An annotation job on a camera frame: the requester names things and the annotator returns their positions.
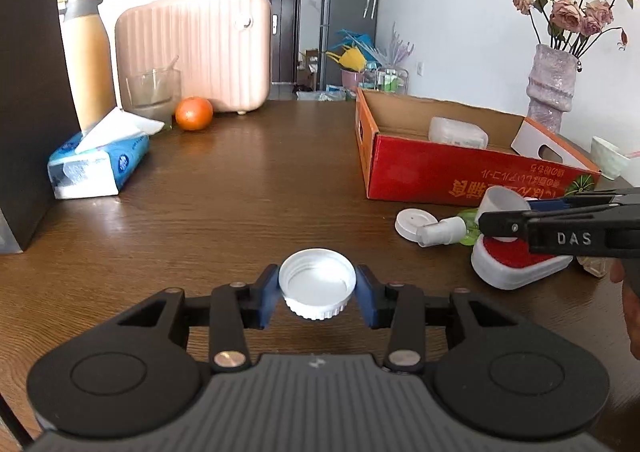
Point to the purple dried plants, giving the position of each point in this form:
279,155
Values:
397,49

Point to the person's right hand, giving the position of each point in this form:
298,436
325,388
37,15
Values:
632,317

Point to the red cardboard box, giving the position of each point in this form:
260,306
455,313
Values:
440,171

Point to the flat white lid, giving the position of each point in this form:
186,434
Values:
414,222

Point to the blue tissue pack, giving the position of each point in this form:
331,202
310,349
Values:
95,164

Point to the grey refrigerator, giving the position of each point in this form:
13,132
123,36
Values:
345,26

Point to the clear stirring stick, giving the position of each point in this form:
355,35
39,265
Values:
171,64

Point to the pale green cup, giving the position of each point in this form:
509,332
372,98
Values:
607,157

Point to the orange fruit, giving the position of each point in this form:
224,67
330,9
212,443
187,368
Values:
194,113

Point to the yellow thermos bottle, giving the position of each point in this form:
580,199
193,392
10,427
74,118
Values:
91,71

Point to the clear storage cart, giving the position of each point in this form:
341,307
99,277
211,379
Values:
387,80

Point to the clear drinking glass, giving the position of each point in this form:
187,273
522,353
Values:
150,99

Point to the blue plastic item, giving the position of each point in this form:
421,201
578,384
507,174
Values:
357,39

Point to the white wall outlet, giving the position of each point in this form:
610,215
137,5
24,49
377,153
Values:
420,69

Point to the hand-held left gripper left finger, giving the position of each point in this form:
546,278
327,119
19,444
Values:
269,289

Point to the pink hard-shell suitcase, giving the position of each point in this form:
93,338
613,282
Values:
200,46

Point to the translucent plastic container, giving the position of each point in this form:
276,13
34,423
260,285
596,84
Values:
457,132

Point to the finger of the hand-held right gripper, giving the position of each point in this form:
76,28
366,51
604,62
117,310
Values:
552,204
505,227

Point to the dark brown door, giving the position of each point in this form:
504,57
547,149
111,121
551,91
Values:
286,6

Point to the white ridged jar lid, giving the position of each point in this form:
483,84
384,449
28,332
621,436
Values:
316,282

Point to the pale purple vase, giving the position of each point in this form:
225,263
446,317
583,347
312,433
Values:
552,86

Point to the pink bucket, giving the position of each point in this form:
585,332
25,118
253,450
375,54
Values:
351,79

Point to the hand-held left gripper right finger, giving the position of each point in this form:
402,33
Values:
367,292

